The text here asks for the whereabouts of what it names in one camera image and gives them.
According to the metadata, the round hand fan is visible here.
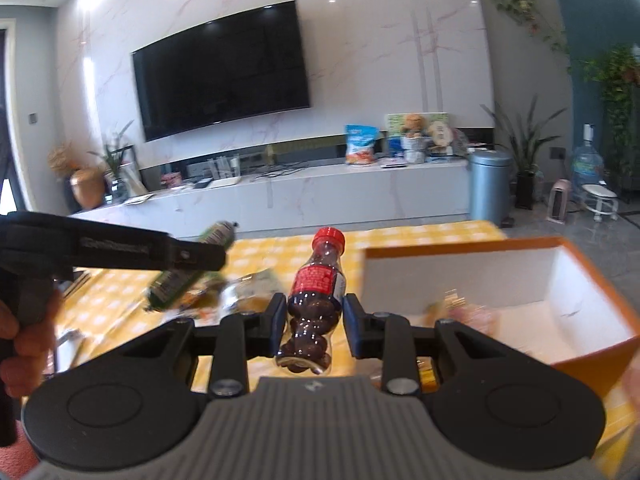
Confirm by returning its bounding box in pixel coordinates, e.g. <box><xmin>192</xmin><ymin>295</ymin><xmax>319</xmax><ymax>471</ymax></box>
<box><xmin>427</xmin><ymin>121</ymin><xmax>454</xmax><ymax>151</ymax></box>

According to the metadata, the plant in glass vase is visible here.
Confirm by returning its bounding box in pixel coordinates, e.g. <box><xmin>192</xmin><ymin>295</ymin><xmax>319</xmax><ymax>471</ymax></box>
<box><xmin>90</xmin><ymin>120</ymin><xmax>136</xmax><ymax>204</ymax></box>

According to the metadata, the yellow checked tablecloth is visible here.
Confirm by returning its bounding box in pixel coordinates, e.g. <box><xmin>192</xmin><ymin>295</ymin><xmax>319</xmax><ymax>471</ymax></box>
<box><xmin>45</xmin><ymin>220</ymin><xmax>640</xmax><ymax>480</ymax></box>

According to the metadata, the white television console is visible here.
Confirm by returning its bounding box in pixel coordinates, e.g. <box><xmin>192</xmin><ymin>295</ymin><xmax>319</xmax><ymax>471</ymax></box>
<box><xmin>70</xmin><ymin>157</ymin><xmax>474</xmax><ymax>241</ymax></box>

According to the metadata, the green picture card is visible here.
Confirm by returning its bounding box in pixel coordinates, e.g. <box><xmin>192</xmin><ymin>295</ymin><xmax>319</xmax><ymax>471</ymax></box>
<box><xmin>385</xmin><ymin>112</ymin><xmax>449</xmax><ymax>154</ymax></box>

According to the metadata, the blue food bag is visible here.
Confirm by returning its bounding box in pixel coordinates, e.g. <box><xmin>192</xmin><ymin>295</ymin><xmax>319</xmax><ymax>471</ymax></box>
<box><xmin>345</xmin><ymin>124</ymin><xmax>379</xmax><ymax>166</ymax></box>

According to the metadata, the brown vase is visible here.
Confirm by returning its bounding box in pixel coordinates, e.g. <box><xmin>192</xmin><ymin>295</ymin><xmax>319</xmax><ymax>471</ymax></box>
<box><xmin>47</xmin><ymin>145</ymin><xmax>106</xmax><ymax>211</ymax></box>

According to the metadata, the long-leaved potted plant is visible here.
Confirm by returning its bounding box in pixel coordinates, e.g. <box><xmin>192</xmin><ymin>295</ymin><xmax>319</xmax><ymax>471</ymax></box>
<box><xmin>480</xmin><ymin>102</ymin><xmax>569</xmax><ymax>211</ymax></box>

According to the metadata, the grey trash can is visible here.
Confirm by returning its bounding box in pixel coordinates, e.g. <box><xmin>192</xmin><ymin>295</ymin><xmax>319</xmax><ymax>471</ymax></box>
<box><xmin>467</xmin><ymin>149</ymin><xmax>515</xmax><ymax>229</ymax></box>

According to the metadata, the blue water jug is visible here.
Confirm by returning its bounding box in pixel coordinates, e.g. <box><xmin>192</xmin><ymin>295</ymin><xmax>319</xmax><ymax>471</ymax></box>
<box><xmin>571</xmin><ymin>124</ymin><xmax>609</xmax><ymax>189</ymax></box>

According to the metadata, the black television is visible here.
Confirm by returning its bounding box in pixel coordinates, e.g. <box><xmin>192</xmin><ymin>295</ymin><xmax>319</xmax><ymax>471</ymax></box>
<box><xmin>131</xmin><ymin>0</ymin><xmax>312</xmax><ymax>144</ymax></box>

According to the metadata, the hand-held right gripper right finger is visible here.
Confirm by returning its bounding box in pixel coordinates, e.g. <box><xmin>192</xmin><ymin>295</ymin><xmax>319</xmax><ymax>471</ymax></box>
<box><xmin>342</xmin><ymin>292</ymin><xmax>507</xmax><ymax>394</ymax></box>

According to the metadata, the green candy roll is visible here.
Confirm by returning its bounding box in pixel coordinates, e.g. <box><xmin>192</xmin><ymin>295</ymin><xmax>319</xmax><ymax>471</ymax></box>
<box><xmin>147</xmin><ymin>221</ymin><xmax>239</xmax><ymax>311</ymax></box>

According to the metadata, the hanging vine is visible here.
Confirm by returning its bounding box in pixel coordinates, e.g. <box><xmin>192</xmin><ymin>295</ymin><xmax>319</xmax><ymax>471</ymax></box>
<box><xmin>492</xmin><ymin>0</ymin><xmax>571</xmax><ymax>56</ymax></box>

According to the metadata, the white round stool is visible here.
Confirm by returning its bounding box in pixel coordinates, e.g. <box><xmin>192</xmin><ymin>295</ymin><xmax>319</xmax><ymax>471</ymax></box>
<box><xmin>580</xmin><ymin>183</ymin><xmax>621</xmax><ymax>222</ymax></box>

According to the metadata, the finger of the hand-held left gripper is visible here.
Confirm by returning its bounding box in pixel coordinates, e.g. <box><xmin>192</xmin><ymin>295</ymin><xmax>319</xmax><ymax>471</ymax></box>
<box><xmin>75</xmin><ymin>232</ymin><xmax>229</xmax><ymax>274</ymax></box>

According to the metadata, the white and blue snack bag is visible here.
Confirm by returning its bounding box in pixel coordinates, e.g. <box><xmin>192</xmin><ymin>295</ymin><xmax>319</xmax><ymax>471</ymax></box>
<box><xmin>220</xmin><ymin>269</ymin><xmax>282</xmax><ymax>315</ymax></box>

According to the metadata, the person's left hand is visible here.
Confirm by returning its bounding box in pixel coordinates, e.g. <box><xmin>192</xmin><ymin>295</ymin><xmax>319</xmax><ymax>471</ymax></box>
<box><xmin>0</xmin><ymin>289</ymin><xmax>65</xmax><ymax>401</ymax></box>

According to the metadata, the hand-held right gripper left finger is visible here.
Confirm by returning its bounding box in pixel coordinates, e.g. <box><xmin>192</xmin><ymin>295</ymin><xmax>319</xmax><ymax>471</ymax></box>
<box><xmin>116</xmin><ymin>293</ymin><xmax>289</xmax><ymax>397</ymax></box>

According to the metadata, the red cap candy bottle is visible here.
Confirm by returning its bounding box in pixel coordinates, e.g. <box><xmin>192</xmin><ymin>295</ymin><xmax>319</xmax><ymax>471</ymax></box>
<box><xmin>274</xmin><ymin>226</ymin><xmax>348</xmax><ymax>375</ymax></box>

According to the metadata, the orange cardboard box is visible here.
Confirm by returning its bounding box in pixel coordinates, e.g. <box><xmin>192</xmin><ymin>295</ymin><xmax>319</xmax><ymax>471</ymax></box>
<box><xmin>360</xmin><ymin>237</ymin><xmax>640</xmax><ymax>402</ymax></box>

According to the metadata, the trailing green plant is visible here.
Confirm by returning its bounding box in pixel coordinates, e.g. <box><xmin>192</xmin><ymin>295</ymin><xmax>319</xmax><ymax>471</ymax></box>
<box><xmin>582</xmin><ymin>45</ymin><xmax>640</xmax><ymax>187</ymax></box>

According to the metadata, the red cloth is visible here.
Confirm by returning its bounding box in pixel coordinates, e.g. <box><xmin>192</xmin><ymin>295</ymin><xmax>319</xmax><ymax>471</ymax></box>
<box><xmin>0</xmin><ymin>442</ymin><xmax>46</xmax><ymax>480</ymax></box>

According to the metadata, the vegetable chips bag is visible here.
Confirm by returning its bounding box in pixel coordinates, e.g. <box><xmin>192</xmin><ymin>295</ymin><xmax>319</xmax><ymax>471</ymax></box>
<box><xmin>425</xmin><ymin>290</ymin><xmax>502</xmax><ymax>337</ymax></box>

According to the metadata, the small space heater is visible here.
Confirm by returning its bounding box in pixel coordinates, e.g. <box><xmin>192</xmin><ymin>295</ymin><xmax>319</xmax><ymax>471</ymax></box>
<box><xmin>546</xmin><ymin>179</ymin><xmax>571</xmax><ymax>224</ymax></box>

